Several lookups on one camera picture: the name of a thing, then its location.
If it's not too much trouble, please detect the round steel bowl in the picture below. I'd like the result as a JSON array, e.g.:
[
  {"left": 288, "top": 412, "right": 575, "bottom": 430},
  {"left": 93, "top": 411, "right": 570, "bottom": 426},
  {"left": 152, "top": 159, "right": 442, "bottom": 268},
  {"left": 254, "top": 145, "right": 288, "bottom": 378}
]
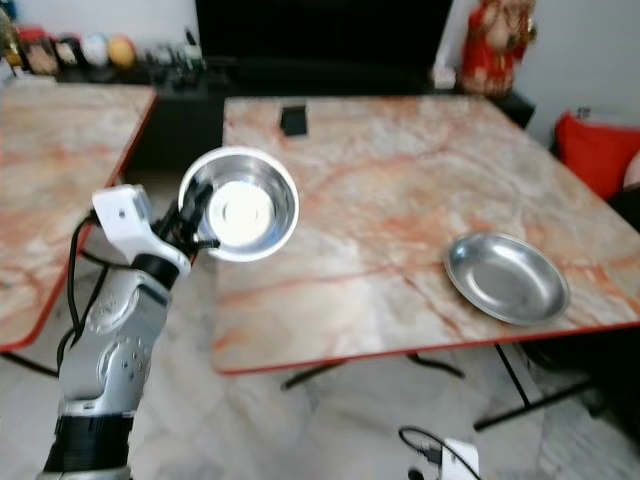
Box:
[{"left": 177, "top": 146, "right": 301, "bottom": 264}]

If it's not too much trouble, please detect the black low cabinet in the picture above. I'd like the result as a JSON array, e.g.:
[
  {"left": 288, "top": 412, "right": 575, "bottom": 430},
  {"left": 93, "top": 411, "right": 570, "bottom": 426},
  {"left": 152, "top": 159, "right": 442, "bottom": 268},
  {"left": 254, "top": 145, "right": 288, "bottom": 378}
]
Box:
[{"left": 50, "top": 62, "right": 537, "bottom": 173}]

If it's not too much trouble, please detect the small marble table red edge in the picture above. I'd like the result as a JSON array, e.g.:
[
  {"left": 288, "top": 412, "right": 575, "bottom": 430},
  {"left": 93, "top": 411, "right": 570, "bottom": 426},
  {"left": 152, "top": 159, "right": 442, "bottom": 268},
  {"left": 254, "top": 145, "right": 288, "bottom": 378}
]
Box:
[{"left": 0, "top": 84, "right": 159, "bottom": 354}]

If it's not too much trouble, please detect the small black box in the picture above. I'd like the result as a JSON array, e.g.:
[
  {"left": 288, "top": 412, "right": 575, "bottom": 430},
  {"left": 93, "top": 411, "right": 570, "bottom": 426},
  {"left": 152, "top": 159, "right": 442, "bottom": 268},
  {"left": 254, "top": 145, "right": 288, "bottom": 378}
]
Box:
[{"left": 280, "top": 104, "right": 310, "bottom": 137}]

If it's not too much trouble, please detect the orange round ornament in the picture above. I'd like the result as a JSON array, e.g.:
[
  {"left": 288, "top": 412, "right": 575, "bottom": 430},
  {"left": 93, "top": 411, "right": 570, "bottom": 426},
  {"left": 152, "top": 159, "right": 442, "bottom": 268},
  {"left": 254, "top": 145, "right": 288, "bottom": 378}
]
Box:
[{"left": 107, "top": 33, "right": 137, "bottom": 70}]

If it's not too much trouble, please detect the white round ornament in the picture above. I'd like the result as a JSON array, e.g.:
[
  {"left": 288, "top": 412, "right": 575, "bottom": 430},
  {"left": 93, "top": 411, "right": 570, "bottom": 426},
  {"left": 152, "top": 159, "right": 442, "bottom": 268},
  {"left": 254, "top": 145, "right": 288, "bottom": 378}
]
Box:
[{"left": 81, "top": 33, "right": 110, "bottom": 69}]

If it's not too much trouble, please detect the large marble table red edge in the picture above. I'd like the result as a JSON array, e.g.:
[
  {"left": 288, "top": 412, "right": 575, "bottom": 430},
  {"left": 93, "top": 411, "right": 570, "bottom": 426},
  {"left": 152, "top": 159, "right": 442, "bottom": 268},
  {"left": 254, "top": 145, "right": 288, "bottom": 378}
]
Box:
[{"left": 211, "top": 94, "right": 640, "bottom": 377}]

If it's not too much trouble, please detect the black television screen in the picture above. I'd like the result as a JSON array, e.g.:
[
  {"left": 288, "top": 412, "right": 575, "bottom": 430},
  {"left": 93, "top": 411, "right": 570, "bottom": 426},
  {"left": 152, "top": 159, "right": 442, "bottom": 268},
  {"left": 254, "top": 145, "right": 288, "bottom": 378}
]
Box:
[{"left": 194, "top": 0, "right": 455, "bottom": 75}]

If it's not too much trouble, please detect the jar with red lid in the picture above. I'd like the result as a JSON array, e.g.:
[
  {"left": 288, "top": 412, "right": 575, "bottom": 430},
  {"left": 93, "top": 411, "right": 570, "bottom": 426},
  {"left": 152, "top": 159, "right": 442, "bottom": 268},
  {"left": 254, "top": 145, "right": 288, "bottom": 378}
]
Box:
[{"left": 20, "top": 26, "right": 59, "bottom": 77}]

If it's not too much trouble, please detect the shallow steel plate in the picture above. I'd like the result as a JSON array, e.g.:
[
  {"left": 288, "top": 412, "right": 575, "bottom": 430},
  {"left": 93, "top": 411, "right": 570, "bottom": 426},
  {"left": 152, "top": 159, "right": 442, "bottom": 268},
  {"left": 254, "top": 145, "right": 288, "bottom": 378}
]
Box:
[{"left": 444, "top": 231, "right": 573, "bottom": 327}]

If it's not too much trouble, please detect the red and gold figurine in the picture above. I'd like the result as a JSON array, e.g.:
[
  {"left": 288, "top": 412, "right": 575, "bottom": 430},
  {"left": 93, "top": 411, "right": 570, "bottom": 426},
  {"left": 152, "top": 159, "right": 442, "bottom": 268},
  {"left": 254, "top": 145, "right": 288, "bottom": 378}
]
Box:
[{"left": 459, "top": 0, "right": 539, "bottom": 97}]

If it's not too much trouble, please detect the red cushion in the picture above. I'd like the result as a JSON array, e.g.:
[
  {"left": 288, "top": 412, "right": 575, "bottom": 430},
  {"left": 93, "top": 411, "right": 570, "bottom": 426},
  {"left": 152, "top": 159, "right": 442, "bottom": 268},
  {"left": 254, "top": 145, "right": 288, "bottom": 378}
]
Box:
[{"left": 554, "top": 111, "right": 640, "bottom": 202}]

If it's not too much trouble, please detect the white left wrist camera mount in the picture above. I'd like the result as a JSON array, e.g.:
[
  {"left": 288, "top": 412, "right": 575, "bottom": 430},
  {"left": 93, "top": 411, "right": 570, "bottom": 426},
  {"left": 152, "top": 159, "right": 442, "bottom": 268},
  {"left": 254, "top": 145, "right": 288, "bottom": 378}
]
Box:
[{"left": 91, "top": 184, "right": 193, "bottom": 273}]

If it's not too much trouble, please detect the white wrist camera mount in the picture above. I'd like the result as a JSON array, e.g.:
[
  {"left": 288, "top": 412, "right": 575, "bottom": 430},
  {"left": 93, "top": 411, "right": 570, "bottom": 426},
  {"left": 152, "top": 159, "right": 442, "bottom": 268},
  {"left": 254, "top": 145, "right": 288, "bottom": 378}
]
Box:
[
  {"left": 91, "top": 184, "right": 193, "bottom": 273},
  {"left": 439, "top": 437, "right": 482, "bottom": 480}
]

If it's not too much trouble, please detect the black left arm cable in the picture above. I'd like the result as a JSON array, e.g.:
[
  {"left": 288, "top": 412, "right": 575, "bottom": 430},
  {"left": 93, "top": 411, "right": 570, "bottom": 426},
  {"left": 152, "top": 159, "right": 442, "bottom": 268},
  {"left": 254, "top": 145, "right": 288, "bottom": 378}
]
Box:
[{"left": 54, "top": 212, "right": 151, "bottom": 373}]

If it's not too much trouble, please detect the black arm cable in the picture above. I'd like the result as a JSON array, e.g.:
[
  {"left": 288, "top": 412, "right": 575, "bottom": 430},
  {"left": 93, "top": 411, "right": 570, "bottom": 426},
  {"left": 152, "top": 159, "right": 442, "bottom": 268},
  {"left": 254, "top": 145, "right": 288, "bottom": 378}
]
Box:
[
  {"left": 397, "top": 426, "right": 453, "bottom": 468},
  {"left": 54, "top": 212, "right": 151, "bottom": 373}
]

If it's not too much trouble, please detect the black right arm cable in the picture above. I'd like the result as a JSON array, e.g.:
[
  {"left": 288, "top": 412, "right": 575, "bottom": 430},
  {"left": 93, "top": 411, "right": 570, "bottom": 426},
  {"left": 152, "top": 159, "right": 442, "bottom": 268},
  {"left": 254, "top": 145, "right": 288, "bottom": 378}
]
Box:
[{"left": 397, "top": 426, "right": 453, "bottom": 468}]

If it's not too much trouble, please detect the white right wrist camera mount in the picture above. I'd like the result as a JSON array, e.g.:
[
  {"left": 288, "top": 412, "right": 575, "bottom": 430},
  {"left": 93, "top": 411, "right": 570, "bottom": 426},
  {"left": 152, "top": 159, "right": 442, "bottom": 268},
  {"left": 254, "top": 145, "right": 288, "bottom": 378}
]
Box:
[{"left": 439, "top": 437, "right": 482, "bottom": 480}]

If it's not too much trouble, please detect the black table leg frame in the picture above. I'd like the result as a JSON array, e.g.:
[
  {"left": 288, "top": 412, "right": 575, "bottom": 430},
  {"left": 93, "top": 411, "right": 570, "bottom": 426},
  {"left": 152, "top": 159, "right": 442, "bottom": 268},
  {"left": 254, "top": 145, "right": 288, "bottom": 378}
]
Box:
[{"left": 279, "top": 342, "right": 603, "bottom": 433}]

